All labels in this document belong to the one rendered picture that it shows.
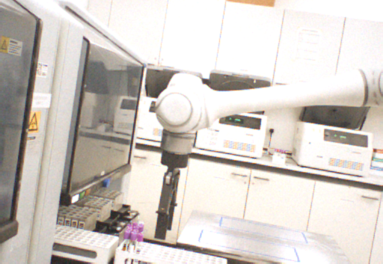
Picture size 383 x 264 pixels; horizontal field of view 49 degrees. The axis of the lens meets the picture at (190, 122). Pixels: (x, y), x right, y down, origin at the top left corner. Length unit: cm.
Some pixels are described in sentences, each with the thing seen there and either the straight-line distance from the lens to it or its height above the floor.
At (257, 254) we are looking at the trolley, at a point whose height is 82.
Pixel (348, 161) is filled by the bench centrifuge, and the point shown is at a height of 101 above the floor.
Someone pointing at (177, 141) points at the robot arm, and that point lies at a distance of 109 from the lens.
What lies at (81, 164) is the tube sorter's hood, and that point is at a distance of 121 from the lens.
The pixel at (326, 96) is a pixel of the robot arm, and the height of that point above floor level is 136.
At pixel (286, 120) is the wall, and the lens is 406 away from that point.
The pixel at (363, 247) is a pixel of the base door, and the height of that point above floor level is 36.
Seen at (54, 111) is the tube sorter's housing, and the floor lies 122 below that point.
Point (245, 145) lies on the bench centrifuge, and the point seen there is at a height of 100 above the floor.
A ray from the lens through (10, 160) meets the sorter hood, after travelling 87.
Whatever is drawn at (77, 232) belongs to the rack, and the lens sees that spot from 128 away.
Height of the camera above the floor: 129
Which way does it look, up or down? 3 degrees down
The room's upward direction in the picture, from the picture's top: 9 degrees clockwise
